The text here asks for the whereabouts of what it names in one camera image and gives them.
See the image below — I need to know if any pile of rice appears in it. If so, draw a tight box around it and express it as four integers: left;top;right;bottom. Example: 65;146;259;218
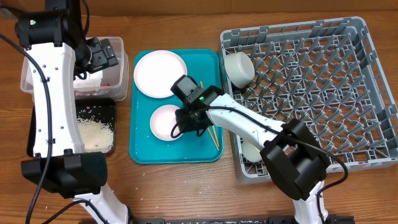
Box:
77;106;114;154

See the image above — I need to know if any grey dishwasher rack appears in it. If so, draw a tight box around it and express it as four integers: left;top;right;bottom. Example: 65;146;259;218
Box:
219;17;397;171

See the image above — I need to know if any wooden chopstick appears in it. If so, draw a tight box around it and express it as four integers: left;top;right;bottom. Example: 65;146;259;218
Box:
207;127;219;151
200;81;220;149

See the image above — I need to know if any white napkin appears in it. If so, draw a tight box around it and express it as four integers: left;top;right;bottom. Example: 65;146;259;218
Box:
73;71;103;88

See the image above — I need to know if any pale green bowl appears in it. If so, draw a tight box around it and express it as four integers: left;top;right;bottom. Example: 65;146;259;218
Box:
224;52;255;88

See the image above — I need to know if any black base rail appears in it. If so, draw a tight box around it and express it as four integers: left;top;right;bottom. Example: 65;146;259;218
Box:
137;215;355;224

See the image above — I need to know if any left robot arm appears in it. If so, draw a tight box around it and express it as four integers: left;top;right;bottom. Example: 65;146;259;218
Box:
16;1;134;223

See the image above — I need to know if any white cup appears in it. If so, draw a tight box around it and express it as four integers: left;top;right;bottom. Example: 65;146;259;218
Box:
241;141;262;162

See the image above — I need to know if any small pink rice plate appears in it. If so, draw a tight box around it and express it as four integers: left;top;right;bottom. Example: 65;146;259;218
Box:
150;105;180;141

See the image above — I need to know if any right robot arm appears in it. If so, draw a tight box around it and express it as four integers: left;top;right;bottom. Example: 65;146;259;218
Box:
170;75;330;223

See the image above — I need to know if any large pink plate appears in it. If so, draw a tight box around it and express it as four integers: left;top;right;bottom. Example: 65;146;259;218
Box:
133;50;187;98

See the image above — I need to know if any teal plastic tray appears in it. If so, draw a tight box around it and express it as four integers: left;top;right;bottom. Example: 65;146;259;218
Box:
129;49;223;164

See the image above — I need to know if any clear plastic waste bin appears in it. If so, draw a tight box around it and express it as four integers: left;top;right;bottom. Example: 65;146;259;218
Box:
27;37;129;103

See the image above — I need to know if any black plastic tray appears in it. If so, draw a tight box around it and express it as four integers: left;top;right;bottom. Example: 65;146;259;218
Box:
26;98;117;158

